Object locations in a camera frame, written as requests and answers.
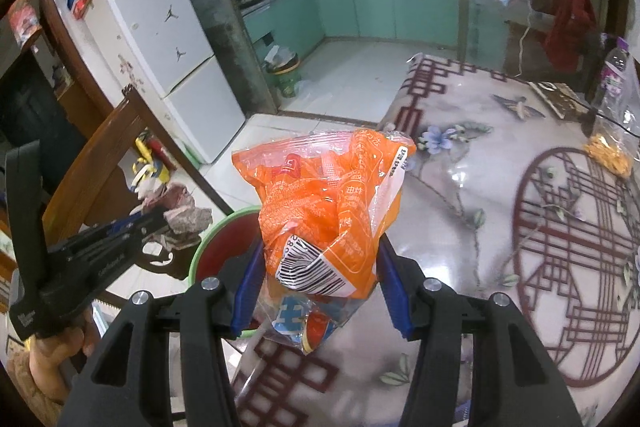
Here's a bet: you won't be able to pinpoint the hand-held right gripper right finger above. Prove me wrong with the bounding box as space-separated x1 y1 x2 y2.
376 237 586 427

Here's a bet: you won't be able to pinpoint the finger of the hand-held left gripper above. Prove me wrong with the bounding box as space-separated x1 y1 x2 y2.
100 229 182 279
97 212 168 240

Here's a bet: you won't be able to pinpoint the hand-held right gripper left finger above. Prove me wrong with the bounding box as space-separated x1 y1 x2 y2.
60 244 266 427

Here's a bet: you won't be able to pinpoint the floral paper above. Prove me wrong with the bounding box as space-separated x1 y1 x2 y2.
131 184 213 250

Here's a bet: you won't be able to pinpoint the red basin with green rim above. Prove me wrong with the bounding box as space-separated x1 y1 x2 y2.
189 206 263 340

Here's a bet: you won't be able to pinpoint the orange snack packet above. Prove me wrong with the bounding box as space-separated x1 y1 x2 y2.
232 128 418 356

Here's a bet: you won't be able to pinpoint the green trash bin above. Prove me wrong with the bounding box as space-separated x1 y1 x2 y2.
262 47 302 98

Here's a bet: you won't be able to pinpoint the person's left hand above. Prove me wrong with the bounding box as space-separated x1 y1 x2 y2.
27 309 101 393

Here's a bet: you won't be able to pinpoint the yellow floor item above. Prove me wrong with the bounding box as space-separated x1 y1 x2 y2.
131 132 171 192

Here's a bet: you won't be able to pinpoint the carved wooden chair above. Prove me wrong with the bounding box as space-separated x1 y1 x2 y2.
42 84 236 258

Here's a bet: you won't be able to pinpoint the white refrigerator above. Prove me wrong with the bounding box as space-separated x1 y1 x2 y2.
82 0 247 165

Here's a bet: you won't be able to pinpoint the door poster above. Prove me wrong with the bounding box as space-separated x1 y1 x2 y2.
9 0 43 48

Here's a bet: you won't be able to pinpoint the clear bag of orange snacks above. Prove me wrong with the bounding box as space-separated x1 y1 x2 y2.
584 52 640 180

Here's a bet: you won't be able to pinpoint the teal kitchen cabinets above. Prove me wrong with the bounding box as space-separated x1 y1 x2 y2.
240 0 461 58

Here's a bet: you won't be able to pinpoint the plastic bottle with purple cap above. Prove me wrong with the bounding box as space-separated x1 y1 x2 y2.
592 38 632 118

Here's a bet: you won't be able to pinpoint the red cloth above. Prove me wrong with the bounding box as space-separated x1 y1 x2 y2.
544 0 598 72

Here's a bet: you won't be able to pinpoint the thin white charging cable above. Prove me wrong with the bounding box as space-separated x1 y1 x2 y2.
515 24 533 78

